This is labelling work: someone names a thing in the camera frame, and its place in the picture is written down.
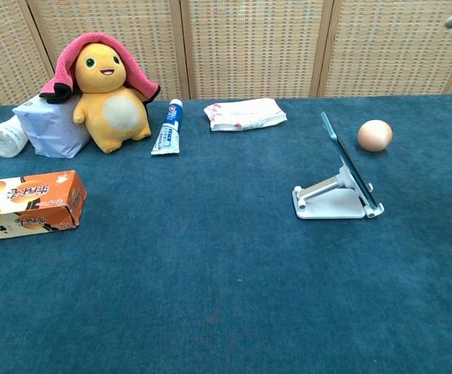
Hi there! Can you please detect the black smartphone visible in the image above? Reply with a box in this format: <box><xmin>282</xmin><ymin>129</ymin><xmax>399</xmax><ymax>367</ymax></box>
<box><xmin>320</xmin><ymin>111</ymin><xmax>380</xmax><ymax>209</ymax></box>

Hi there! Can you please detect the white folding phone stand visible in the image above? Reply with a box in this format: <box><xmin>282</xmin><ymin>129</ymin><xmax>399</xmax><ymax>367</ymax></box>
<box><xmin>291</xmin><ymin>161</ymin><xmax>386</xmax><ymax>221</ymax></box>

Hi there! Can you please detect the brown egg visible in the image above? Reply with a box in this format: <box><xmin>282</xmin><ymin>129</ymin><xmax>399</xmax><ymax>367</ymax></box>
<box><xmin>357</xmin><ymin>118</ymin><xmax>394</xmax><ymax>153</ymax></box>

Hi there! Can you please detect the woven rattan folding screen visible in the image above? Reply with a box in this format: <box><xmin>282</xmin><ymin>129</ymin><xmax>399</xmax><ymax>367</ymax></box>
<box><xmin>0</xmin><ymin>0</ymin><xmax>452</xmax><ymax>108</ymax></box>

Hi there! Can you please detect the white red-printed plastic packet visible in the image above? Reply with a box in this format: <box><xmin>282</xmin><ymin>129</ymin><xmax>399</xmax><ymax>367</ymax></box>
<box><xmin>203</xmin><ymin>97</ymin><xmax>288</xmax><ymax>132</ymax></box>

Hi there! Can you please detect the white blue toothpaste tube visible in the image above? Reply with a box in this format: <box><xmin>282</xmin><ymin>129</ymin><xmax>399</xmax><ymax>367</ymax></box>
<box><xmin>150</xmin><ymin>98</ymin><xmax>184</xmax><ymax>157</ymax></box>

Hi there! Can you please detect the blue table cloth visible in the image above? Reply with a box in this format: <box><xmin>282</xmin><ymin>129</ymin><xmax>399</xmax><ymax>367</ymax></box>
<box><xmin>0</xmin><ymin>93</ymin><xmax>452</xmax><ymax>374</ymax></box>

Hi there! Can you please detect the yellow plush toy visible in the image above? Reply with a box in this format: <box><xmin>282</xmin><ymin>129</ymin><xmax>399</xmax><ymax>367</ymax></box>
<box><xmin>72</xmin><ymin>42</ymin><xmax>152</xmax><ymax>154</ymax></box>

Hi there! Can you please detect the pink black towel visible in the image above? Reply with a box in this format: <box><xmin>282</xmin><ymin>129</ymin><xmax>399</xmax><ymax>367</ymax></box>
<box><xmin>38</xmin><ymin>32</ymin><xmax>161</xmax><ymax>105</ymax></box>

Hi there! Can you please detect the white wrapped paper package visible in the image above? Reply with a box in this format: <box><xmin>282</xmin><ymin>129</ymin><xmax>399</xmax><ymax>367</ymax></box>
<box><xmin>12</xmin><ymin>93</ymin><xmax>93</xmax><ymax>160</ymax></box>

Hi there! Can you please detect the orange printed carton box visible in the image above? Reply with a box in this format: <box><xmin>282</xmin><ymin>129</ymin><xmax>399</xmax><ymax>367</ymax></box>
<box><xmin>0</xmin><ymin>169</ymin><xmax>88</xmax><ymax>244</ymax></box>

